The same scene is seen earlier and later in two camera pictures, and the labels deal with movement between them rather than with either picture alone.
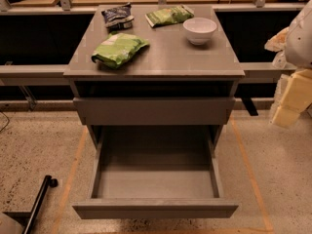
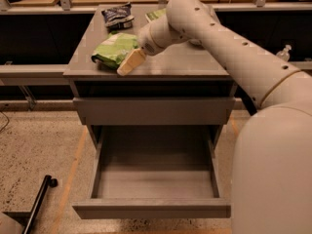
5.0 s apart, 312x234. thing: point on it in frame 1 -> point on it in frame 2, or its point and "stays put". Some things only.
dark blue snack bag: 118,18 stays put
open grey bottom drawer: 156,172 stays put
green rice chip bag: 118,49 stays put
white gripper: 300,41 -> 145,43
